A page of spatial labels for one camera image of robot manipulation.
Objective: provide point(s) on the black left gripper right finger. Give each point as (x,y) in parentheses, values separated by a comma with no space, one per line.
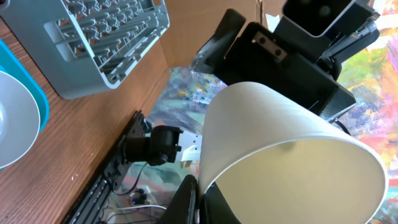
(216,209)

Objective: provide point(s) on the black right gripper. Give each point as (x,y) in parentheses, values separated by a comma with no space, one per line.
(259,56)

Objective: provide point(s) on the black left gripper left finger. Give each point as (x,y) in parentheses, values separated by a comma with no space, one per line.
(181,209)

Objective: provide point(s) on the white paper cup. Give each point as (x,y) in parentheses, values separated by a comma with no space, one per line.
(276,162)

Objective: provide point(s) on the grey bowl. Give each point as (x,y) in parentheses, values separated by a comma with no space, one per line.
(20,120)

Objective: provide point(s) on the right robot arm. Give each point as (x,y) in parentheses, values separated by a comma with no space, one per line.
(325,32)

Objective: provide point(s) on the grey dishwasher rack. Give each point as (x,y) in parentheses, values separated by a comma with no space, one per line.
(84,47)

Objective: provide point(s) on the teal serving tray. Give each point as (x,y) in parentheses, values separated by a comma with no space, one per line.
(12,66)

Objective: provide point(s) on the black mounting rail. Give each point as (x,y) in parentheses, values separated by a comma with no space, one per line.
(110,173)

